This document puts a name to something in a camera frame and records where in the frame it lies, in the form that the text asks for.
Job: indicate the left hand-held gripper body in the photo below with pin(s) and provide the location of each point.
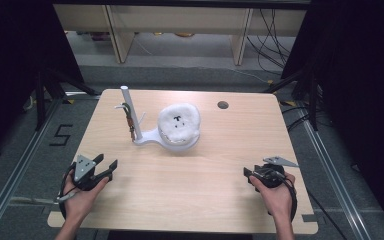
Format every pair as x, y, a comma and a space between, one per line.
84, 173

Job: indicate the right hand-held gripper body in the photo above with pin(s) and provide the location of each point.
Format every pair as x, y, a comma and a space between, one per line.
271, 175

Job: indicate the white hook stand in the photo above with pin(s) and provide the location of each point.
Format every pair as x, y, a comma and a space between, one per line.
126, 96

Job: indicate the person's right hand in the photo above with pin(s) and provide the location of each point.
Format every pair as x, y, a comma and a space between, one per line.
276, 200

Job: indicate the person's left hand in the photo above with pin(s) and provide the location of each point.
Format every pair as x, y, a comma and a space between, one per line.
78, 203

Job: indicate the black metal stand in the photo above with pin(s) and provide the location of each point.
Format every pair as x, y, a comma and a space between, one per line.
40, 100
313, 100

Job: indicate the black curtain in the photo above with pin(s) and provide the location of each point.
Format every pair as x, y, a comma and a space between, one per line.
13, 60
363, 83

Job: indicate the aluminium floor rail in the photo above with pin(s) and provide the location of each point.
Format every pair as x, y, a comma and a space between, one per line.
16, 166
333, 173

